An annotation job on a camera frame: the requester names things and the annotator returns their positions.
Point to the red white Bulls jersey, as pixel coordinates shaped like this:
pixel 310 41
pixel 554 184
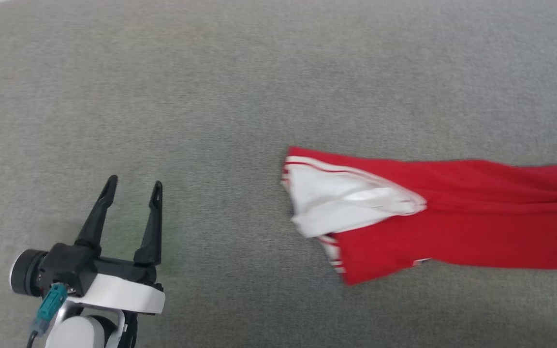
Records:
pixel 452 217

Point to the grey fabric sofa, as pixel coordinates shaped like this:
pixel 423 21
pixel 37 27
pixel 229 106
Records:
pixel 259 96

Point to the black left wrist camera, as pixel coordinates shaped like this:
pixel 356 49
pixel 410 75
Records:
pixel 65 266

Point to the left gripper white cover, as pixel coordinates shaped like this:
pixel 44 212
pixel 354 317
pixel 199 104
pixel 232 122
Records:
pixel 124 290

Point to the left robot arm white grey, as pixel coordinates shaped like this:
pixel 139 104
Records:
pixel 78 333

